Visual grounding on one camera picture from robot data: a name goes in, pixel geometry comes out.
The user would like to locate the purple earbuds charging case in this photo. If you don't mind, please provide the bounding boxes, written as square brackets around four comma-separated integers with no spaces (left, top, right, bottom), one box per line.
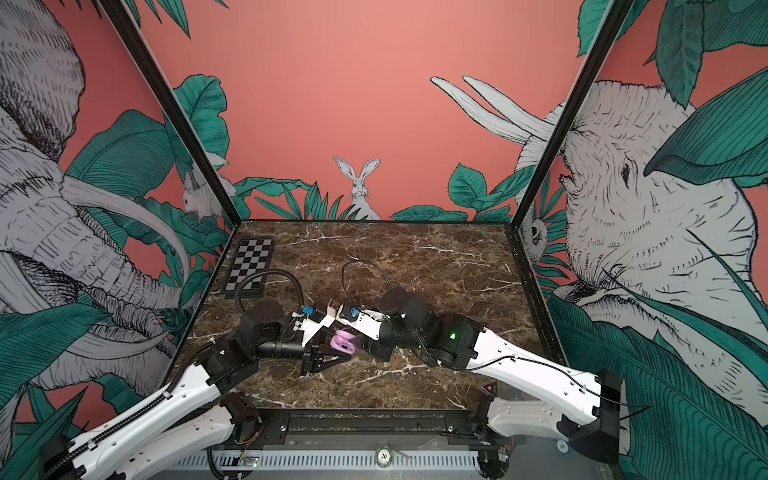
[330,330,360,355]

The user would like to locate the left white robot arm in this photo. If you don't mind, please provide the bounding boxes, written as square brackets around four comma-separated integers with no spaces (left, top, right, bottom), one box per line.
[38,300,361,479]

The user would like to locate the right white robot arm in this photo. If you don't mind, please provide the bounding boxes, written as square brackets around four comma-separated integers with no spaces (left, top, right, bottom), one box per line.
[331,287,623,464]

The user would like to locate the black white checkerboard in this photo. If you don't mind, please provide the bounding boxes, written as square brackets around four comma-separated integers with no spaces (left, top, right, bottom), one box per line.
[223,236,275,299]

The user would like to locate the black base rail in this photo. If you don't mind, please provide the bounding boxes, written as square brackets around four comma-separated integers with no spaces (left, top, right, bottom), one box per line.
[245,402,591,448]

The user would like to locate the white slotted cable duct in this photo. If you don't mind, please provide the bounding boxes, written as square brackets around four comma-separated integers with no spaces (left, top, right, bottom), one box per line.
[179,449,481,472]

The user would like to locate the black corrugated cable conduit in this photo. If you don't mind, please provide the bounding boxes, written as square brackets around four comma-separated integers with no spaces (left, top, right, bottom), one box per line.
[41,389,175,478]

